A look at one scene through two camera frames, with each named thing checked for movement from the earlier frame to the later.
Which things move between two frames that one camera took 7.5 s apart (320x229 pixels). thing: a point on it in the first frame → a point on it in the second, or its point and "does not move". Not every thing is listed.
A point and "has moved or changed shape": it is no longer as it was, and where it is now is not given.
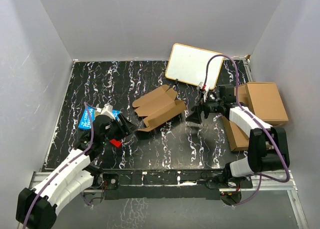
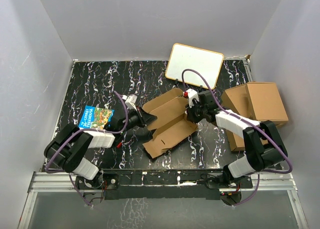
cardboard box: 157,106 has moved or changed shape
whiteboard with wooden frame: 188,64 does not move
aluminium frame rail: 289,183 does not move
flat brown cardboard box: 238,139 does not move
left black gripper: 125,126 → 144,118
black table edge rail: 188,184 does not move
